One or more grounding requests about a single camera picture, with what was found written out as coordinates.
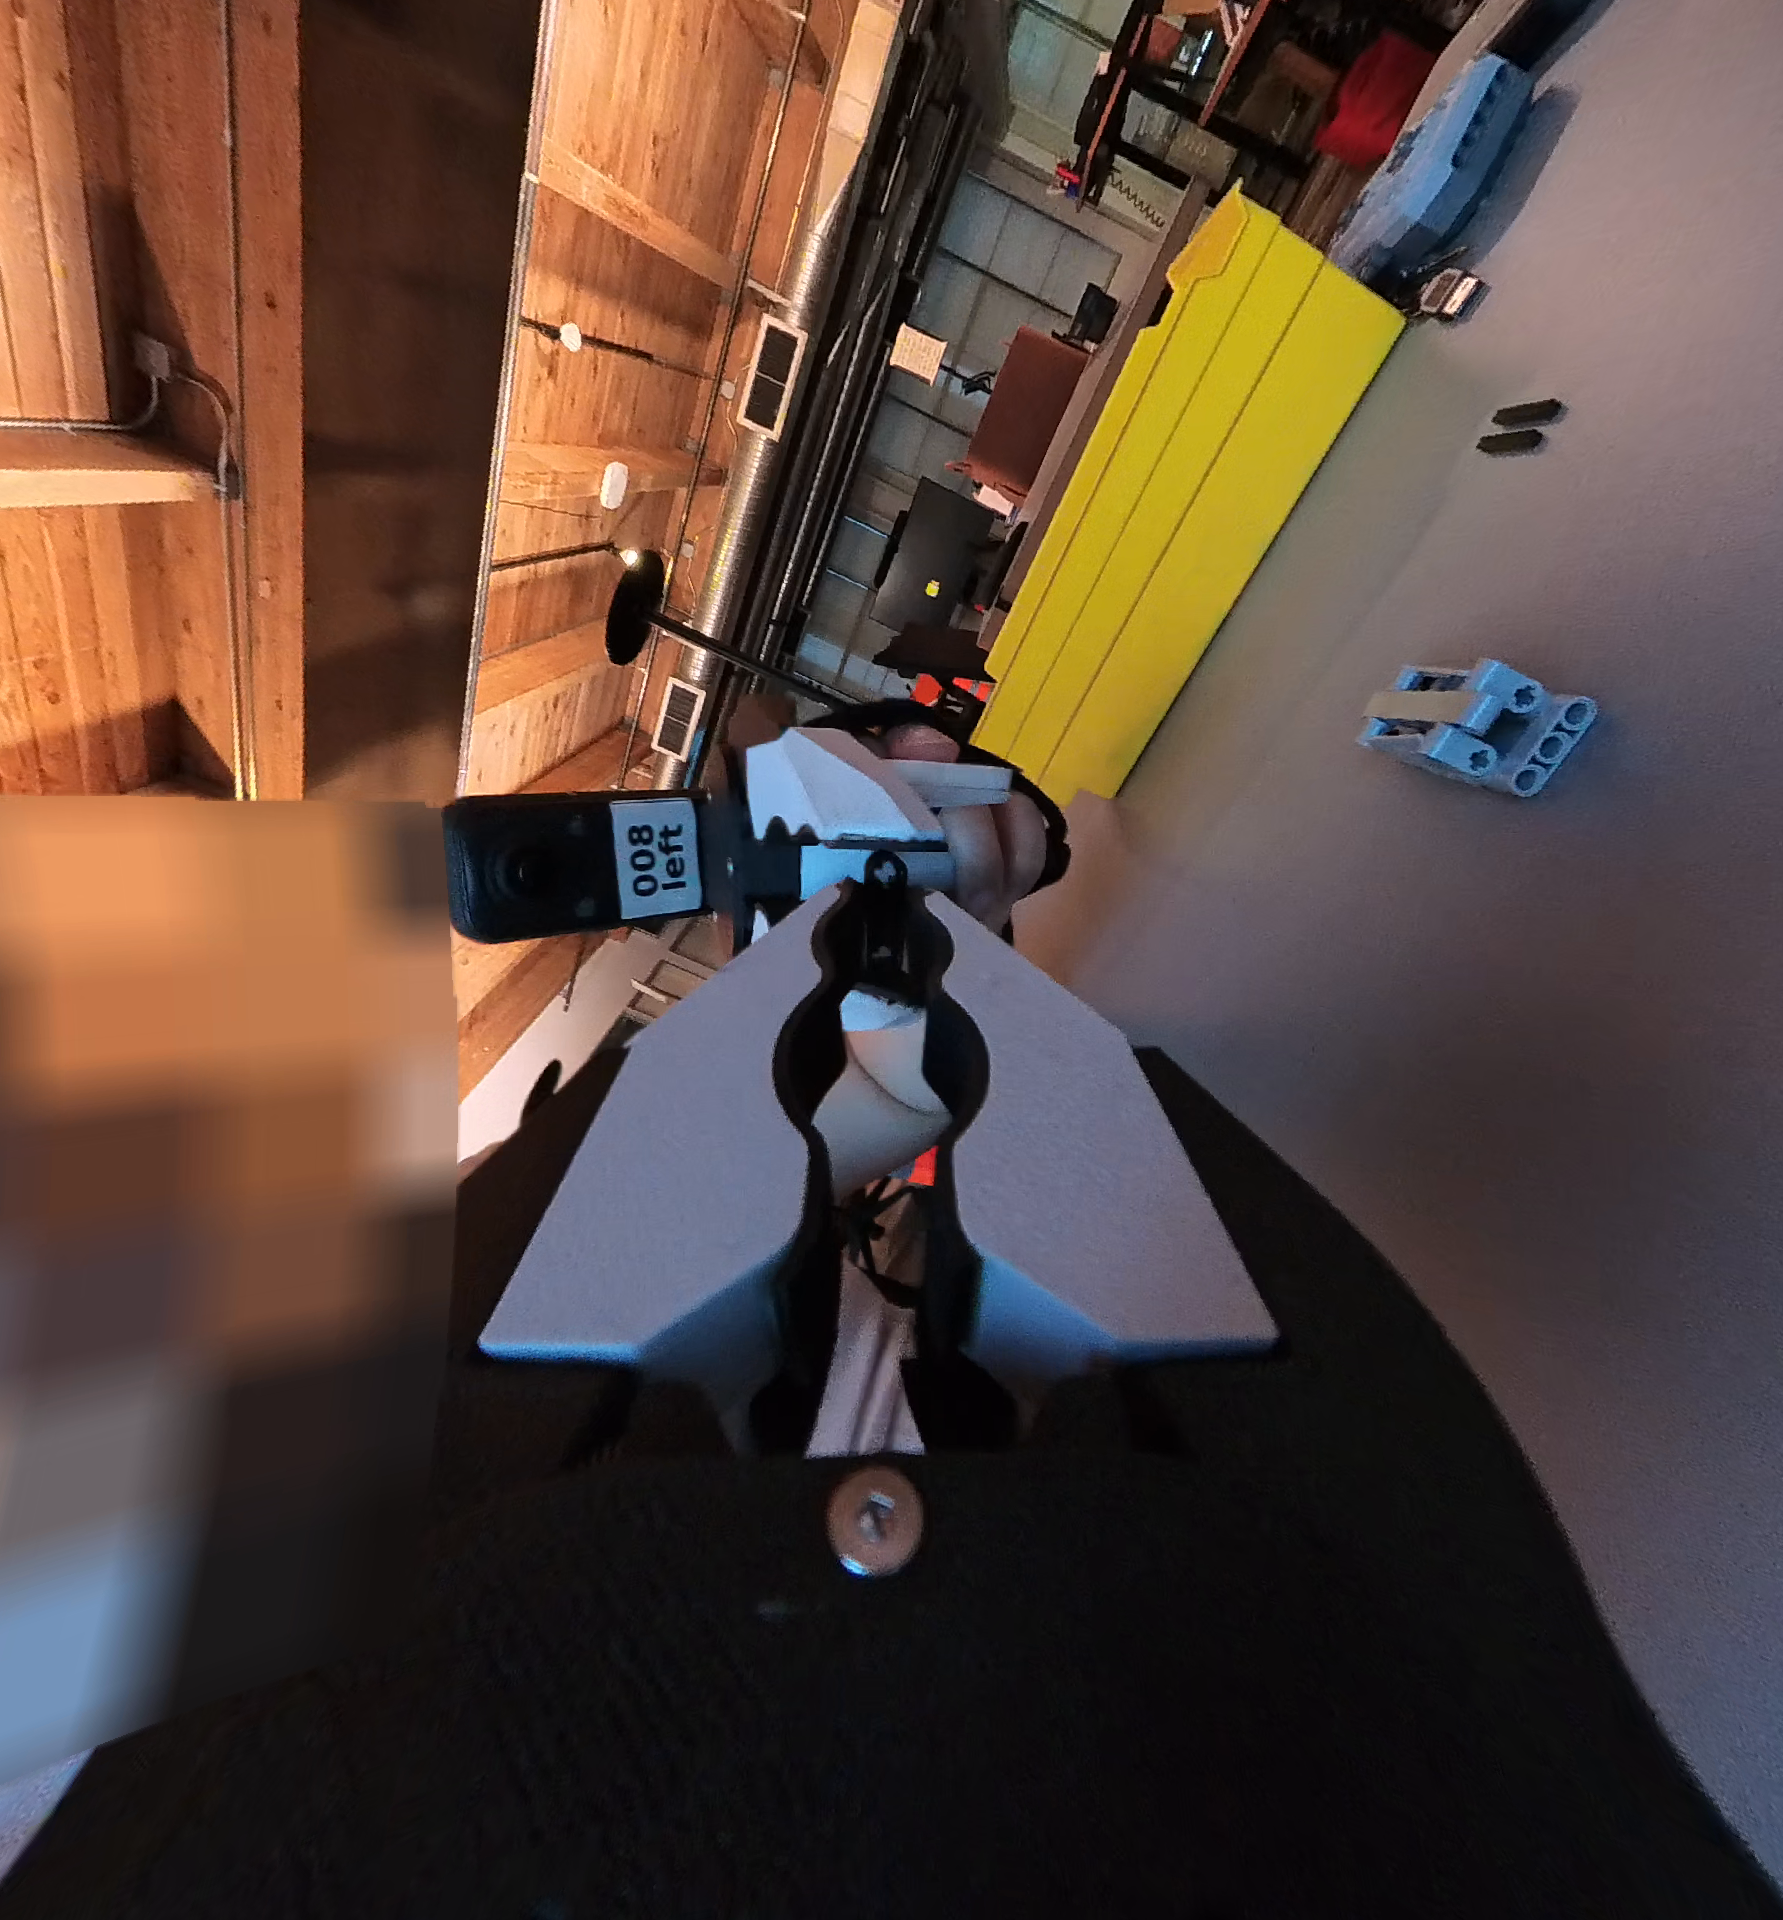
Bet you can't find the brown panel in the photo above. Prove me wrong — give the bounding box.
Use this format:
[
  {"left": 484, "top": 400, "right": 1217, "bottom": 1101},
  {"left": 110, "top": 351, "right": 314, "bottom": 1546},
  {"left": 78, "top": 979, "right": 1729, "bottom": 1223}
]
[{"left": 966, "top": 322, "right": 1091, "bottom": 485}]

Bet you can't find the yellow plastic bin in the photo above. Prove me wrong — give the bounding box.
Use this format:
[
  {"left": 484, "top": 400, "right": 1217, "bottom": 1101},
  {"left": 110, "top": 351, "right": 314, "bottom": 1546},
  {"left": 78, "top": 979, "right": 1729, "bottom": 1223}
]
[{"left": 974, "top": 179, "right": 1409, "bottom": 804}]

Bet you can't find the grey toy brick assembly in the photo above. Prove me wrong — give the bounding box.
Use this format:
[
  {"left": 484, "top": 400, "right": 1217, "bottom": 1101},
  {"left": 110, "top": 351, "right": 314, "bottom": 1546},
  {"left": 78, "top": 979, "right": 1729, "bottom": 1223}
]
[{"left": 1353, "top": 660, "right": 1601, "bottom": 797}]

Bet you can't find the grey desk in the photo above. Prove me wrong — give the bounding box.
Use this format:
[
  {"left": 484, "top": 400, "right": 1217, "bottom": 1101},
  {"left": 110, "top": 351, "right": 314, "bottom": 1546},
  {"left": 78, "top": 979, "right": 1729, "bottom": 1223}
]
[{"left": 1004, "top": 0, "right": 1783, "bottom": 1920}]

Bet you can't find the metal air duct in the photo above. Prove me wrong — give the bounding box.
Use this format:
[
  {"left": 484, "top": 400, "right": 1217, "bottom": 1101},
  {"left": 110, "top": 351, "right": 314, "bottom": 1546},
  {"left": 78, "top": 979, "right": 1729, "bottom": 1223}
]
[{"left": 678, "top": 192, "right": 866, "bottom": 751}]

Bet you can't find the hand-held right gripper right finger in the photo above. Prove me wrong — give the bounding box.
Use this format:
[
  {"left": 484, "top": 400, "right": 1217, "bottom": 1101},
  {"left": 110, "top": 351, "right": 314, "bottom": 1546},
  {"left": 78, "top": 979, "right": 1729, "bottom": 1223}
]
[{"left": 898, "top": 887, "right": 1279, "bottom": 1451}]

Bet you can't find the red bag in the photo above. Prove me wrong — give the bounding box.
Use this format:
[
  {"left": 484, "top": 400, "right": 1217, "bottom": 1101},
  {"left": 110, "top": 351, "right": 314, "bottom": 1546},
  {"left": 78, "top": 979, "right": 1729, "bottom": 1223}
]
[{"left": 1311, "top": 32, "right": 1441, "bottom": 163}]

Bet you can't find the person's left forearm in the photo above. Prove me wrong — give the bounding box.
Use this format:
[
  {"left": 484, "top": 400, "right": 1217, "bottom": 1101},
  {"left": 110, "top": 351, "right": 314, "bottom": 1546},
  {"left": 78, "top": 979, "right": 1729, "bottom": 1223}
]
[{"left": 838, "top": 995, "right": 956, "bottom": 1160}]

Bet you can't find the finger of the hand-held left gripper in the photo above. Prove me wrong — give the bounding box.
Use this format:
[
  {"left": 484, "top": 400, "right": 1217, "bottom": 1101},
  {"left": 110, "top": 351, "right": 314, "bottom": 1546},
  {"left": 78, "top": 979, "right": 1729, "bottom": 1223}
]
[
  {"left": 746, "top": 727, "right": 944, "bottom": 848},
  {"left": 798, "top": 839, "right": 960, "bottom": 906}
]

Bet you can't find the person's left hand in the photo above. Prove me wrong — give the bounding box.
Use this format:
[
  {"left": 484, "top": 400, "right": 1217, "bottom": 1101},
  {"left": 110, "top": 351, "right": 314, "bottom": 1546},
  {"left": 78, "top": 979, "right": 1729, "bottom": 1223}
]
[{"left": 888, "top": 722, "right": 1057, "bottom": 941}]

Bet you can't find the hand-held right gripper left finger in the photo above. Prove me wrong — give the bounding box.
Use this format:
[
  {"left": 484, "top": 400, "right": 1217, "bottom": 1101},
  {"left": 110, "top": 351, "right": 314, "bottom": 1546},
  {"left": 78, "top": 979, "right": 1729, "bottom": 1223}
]
[{"left": 478, "top": 883, "right": 852, "bottom": 1454}]

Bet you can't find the large grey toy brick block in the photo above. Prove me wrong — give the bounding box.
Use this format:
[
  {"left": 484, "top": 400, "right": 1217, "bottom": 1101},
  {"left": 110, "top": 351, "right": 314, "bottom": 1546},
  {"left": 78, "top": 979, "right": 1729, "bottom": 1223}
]
[{"left": 1333, "top": 56, "right": 1535, "bottom": 287}]

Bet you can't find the black metal shelf rack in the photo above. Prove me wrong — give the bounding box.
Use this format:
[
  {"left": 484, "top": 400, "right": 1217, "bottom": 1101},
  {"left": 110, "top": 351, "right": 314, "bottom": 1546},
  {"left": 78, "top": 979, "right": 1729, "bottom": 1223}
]
[{"left": 1067, "top": 0, "right": 1289, "bottom": 200}]

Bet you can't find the black pendant lamp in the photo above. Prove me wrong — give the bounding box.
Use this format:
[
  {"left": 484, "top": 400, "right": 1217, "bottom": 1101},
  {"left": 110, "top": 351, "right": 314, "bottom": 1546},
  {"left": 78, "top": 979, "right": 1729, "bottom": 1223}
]
[{"left": 604, "top": 544, "right": 894, "bottom": 709}]

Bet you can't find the black monitor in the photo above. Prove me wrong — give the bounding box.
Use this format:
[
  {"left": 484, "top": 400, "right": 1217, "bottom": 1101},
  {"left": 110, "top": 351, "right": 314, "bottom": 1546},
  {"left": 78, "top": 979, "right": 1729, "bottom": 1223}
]
[{"left": 872, "top": 475, "right": 1016, "bottom": 634}]

